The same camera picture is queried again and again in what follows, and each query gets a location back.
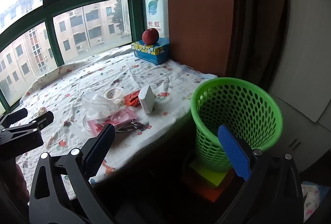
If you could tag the pink snack package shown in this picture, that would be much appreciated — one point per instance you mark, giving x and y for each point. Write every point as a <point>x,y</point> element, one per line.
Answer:
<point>113,120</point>

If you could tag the blue yellow tissue box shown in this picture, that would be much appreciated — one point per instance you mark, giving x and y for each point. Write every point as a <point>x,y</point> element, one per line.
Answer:
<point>157,53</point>

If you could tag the clear plastic bag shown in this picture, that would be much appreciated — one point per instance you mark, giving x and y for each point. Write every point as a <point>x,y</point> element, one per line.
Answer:
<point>97,106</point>

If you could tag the white board leaning on wall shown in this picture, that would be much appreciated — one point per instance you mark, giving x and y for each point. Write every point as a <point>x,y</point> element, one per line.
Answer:
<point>303,77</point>

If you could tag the white foam block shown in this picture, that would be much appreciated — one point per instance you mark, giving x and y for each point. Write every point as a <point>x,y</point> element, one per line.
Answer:
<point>147,99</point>

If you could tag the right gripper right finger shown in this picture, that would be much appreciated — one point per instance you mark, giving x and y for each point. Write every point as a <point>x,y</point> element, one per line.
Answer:
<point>236,155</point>

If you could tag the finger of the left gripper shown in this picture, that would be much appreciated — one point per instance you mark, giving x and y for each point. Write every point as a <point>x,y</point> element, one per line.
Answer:
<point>13,117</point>
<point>43,120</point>

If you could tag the green plastic mesh wastebasket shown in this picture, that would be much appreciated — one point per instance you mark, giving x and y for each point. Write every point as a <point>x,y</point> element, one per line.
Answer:
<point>245,109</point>

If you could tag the green window frame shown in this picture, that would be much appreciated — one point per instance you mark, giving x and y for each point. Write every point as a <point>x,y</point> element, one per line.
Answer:
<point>38,36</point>

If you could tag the brown wooden wardrobe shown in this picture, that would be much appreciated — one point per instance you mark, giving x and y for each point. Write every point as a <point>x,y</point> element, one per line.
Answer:
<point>236,38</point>

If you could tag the red paper on floor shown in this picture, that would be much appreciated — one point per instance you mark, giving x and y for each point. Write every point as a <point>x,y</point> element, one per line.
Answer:
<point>211,193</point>

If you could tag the cartoon print white bedsheet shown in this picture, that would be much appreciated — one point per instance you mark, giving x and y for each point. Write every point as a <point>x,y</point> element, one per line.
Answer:
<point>114,84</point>

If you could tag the yellow sticky paper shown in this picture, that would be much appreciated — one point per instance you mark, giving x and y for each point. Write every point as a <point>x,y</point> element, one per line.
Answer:
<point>213,178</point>

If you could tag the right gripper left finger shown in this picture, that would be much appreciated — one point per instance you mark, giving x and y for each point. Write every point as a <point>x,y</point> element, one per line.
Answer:
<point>95,150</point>

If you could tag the orange snack wrapper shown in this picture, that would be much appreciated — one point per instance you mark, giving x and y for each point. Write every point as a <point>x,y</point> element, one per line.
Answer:
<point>132,99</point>

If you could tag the red apple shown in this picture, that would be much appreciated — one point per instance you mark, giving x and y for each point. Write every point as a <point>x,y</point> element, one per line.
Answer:
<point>150,36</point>

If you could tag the dark brown snack wrapper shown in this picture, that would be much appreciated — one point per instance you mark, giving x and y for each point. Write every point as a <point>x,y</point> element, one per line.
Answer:
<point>131,126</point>

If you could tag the small wrapper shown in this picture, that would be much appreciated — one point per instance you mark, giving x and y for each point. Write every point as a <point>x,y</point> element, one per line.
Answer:
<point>42,111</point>

